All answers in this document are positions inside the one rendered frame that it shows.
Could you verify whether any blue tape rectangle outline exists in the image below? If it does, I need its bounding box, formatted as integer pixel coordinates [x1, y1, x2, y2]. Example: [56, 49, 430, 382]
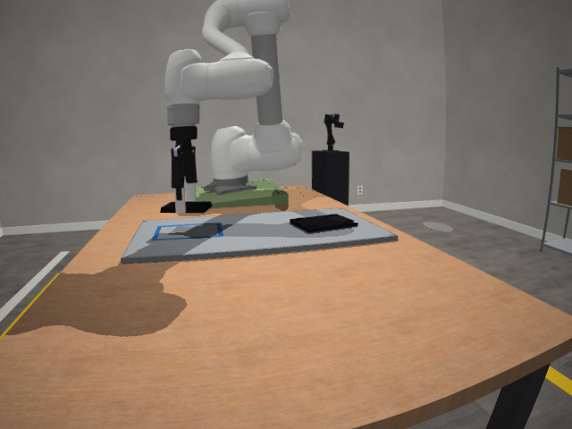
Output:
[152, 223, 223, 240]

